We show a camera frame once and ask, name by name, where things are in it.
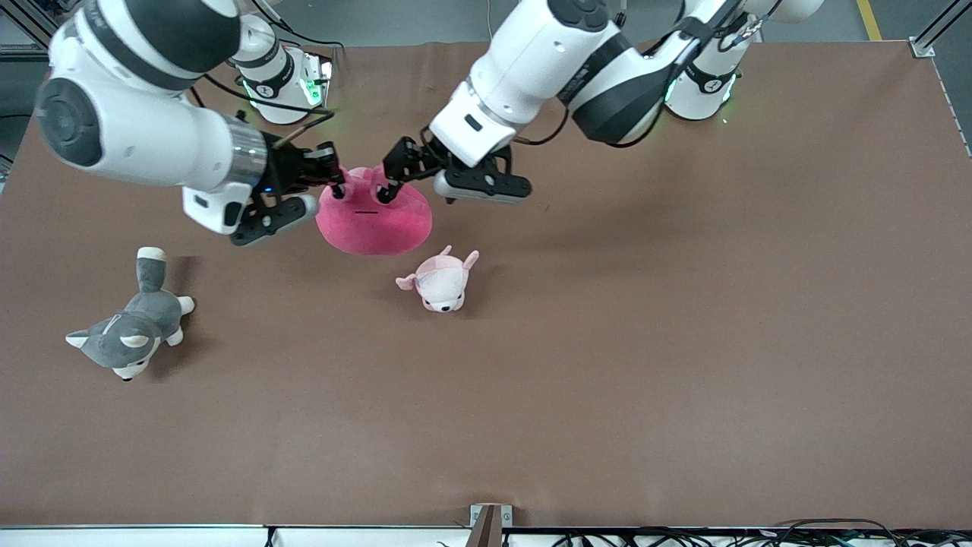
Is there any small pale pink plush dog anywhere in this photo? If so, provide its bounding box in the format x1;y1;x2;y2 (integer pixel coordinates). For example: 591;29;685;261
395;245;481;314

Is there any grey husky plush toy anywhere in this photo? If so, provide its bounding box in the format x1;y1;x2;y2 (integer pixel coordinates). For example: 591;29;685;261
65;247;196;382

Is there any black cable tangle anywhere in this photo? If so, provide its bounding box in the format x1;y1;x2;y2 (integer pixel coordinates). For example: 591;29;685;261
547;519;972;547

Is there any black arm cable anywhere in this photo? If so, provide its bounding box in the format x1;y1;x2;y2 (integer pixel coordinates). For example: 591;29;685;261
190;72;336;147
515;105;572;147

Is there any aluminium frame post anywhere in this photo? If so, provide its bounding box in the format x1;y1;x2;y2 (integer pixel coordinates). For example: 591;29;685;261
0;0;58;63

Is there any silver metal edge bracket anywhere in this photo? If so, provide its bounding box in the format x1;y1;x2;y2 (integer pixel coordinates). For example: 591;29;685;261
469;504;513;547

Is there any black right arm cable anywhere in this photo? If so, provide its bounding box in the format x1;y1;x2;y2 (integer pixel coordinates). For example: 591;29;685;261
190;72;336;147

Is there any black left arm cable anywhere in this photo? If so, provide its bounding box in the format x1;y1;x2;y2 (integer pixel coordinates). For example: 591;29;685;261
515;105;572;147

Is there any big pink round plush toy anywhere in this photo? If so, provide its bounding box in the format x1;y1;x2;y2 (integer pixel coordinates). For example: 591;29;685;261
316;166;434;256

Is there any aluminium corner profile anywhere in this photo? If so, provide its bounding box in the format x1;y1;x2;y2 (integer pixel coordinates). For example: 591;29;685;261
909;0;972;58

